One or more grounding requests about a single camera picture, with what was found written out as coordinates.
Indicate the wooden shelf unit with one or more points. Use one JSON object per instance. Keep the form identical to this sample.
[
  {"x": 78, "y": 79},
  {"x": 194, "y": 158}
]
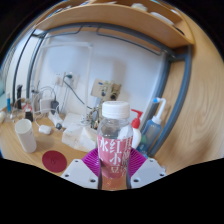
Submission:
[{"x": 116, "y": 20}]

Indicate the white power adapter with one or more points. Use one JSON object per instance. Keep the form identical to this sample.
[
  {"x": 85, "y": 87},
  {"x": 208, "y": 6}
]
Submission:
[{"x": 46, "y": 105}]

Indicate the white cup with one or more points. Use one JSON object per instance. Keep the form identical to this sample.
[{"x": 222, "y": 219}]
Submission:
[{"x": 26, "y": 136}]

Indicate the white power strip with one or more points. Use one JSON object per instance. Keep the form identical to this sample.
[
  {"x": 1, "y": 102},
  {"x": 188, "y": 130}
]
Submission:
[{"x": 55, "y": 119}]

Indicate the white double wall socket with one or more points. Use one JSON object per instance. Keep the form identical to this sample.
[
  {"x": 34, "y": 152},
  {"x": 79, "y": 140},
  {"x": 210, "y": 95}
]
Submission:
[{"x": 71, "y": 80}]

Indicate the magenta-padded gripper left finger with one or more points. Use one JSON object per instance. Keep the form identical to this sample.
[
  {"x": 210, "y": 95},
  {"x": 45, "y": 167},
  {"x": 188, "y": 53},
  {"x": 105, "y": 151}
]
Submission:
[{"x": 78, "y": 175}]

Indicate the white red-pump lotion bottle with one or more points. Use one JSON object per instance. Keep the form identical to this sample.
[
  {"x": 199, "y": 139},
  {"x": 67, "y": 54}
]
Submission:
[{"x": 136, "y": 131}]

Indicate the black plug charger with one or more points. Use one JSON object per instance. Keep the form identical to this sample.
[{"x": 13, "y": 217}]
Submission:
[{"x": 55, "y": 105}]

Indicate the flat round red coaster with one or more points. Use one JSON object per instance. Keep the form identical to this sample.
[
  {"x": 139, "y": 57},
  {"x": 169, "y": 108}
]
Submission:
[{"x": 54, "y": 161}]

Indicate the white wall plate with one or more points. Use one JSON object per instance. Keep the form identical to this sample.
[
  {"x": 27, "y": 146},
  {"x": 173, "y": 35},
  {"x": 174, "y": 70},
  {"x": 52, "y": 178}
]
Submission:
[{"x": 96, "y": 87}]

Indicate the white earbuds case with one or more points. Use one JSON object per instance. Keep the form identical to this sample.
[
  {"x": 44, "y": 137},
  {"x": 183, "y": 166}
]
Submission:
[{"x": 44, "y": 129}]

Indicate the clear pink-labelled drink bottle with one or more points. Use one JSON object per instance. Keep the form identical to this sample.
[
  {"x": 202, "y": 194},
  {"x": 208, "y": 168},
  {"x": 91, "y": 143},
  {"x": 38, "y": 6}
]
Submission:
[{"x": 114, "y": 150}]

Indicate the grey metal frame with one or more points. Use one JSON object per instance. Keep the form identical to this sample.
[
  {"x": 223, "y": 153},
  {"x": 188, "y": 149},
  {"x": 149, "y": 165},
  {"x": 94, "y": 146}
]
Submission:
[{"x": 181, "y": 96}]

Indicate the black electric shaver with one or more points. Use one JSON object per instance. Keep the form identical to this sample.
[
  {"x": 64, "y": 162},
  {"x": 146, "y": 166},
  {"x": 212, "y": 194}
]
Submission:
[{"x": 19, "y": 96}]

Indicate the white tissue pack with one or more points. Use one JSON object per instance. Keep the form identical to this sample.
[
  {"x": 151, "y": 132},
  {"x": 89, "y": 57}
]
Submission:
[{"x": 78, "y": 138}]

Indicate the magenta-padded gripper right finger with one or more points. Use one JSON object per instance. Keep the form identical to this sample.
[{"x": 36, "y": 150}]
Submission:
[{"x": 146, "y": 173}]

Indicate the small blue tube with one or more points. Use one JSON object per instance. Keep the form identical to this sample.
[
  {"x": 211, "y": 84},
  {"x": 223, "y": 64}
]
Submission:
[{"x": 8, "y": 104}]

